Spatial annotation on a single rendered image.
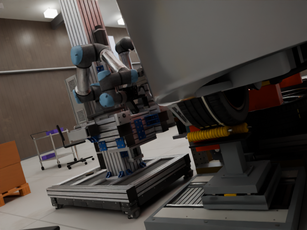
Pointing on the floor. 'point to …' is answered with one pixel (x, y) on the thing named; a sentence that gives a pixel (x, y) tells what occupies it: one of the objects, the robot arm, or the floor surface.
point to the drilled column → (198, 156)
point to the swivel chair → (74, 147)
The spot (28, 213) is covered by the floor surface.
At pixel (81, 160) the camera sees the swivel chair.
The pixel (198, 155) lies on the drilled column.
